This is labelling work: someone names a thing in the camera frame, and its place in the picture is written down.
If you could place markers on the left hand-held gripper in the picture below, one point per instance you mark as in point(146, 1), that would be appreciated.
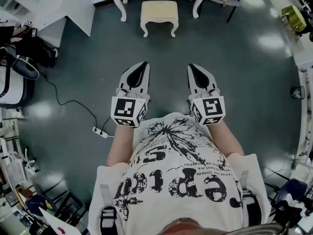
point(124, 108)

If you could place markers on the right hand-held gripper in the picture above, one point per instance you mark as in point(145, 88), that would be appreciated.
point(211, 108)

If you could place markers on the cream cushioned white stool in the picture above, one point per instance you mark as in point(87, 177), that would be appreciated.
point(159, 10)

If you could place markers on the person's right forearm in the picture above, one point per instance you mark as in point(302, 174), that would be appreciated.
point(226, 141)

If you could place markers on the person's left forearm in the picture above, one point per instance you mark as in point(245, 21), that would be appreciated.
point(121, 146)

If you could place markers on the green cushioned stool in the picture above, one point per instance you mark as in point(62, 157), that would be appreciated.
point(294, 18)

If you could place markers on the white power strip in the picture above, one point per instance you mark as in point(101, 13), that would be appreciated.
point(100, 132)

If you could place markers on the black metal chair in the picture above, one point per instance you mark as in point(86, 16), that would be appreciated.
point(233, 2)

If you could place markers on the white cabinet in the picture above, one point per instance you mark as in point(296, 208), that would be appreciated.
point(71, 8)

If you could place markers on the black bag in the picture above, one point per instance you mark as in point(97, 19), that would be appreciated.
point(36, 50)

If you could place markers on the person's white printed shirt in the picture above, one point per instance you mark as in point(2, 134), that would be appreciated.
point(171, 180)

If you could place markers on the dark blue neck pillow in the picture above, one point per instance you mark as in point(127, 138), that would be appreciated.
point(25, 68)

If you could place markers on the white and black case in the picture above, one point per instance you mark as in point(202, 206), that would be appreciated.
point(12, 87)

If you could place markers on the blue chair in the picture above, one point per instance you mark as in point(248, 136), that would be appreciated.
point(46, 205)
point(289, 195)

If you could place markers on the white paper sheet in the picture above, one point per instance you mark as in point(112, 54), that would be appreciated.
point(52, 223)

